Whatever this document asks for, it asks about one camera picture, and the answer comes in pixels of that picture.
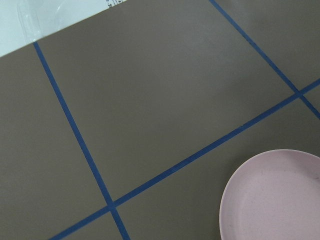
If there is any pink plate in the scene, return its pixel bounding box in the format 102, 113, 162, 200
219, 149, 320, 240

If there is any clear plastic bag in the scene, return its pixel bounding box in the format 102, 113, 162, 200
16, 0, 72, 44

